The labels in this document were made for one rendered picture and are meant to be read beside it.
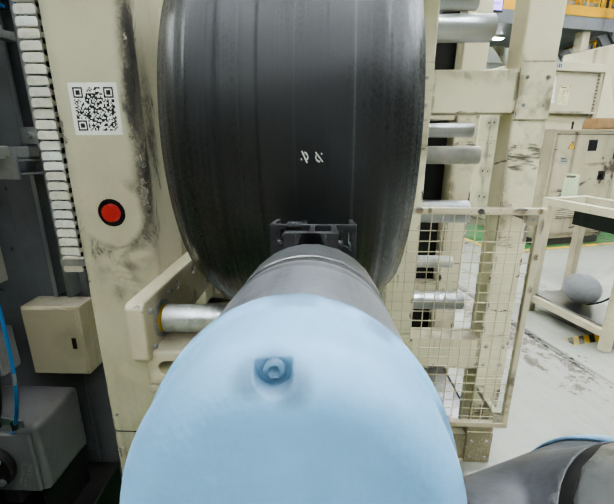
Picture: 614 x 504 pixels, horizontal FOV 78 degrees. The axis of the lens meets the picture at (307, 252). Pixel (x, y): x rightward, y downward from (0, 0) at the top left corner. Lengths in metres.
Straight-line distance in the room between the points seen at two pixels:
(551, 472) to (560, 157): 4.72
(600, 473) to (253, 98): 0.37
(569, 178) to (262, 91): 4.74
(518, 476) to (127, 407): 0.73
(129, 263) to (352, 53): 0.50
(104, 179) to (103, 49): 0.19
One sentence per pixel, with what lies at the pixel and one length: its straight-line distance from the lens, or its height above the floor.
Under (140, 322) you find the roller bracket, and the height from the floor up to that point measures 0.92.
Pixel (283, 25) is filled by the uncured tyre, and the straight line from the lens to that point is 0.43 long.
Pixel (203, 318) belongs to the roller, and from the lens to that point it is 0.62.
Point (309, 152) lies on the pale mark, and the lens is 0.40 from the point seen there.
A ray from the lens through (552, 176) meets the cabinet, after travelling 4.87.
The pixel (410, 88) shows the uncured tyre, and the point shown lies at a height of 1.23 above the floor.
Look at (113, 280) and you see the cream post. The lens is 0.74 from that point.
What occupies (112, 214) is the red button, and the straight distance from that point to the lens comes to 0.70.
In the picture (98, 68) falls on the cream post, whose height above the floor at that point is 1.28.
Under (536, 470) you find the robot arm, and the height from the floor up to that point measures 1.02.
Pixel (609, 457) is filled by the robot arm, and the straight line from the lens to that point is 0.22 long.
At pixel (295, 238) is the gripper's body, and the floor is 1.12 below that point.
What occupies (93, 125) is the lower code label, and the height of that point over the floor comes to 1.20.
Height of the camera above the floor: 1.18
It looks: 17 degrees down
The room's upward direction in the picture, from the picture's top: straight up
